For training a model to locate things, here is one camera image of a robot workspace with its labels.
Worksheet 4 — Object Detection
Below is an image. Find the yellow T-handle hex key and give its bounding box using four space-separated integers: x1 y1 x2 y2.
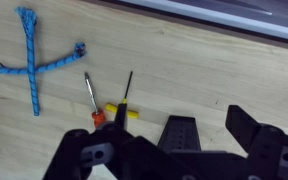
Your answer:
104 70 140 120

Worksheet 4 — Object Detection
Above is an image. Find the white edge rail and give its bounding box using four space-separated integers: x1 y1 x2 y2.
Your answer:
116 0 288 44

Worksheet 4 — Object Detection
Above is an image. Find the long blue braided rope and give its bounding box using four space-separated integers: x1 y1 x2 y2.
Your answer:
14 6 41 117

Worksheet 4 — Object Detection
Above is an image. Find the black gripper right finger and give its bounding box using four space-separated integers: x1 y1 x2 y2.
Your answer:
225 104 288 180

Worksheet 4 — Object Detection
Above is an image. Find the orange handled screwdriver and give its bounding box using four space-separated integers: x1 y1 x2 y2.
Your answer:
84 71 108 129

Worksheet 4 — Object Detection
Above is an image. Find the short blue braided rope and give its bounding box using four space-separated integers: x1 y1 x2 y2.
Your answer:
0 41 87 75

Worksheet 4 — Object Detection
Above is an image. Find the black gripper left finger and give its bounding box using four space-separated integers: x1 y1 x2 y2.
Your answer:
43 103 142 180

